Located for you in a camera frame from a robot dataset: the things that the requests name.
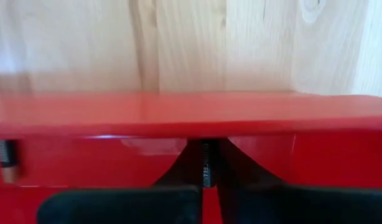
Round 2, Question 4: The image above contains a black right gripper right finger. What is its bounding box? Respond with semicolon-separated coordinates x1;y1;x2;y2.
215;138;382;224

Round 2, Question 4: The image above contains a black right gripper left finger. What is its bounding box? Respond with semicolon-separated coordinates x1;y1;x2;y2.
37;138;205;224

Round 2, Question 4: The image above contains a black and copper battery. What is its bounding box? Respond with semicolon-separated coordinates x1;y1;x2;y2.
202;139;217;189
0;139;21;184

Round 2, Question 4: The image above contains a red plastic bin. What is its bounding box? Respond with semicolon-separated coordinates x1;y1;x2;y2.
0;90;382;224

